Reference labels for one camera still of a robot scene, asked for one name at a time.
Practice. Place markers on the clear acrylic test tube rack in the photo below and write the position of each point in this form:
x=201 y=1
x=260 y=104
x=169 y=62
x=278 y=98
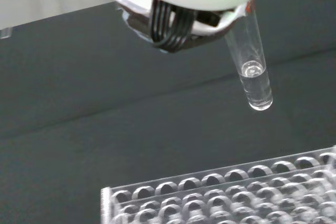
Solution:
x=236 y=195

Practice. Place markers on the black bench cloth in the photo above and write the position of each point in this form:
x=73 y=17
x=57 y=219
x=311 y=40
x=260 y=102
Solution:
x=105 y=103

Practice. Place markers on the small clear plastic piece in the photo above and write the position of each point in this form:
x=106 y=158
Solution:
x=5 y=33

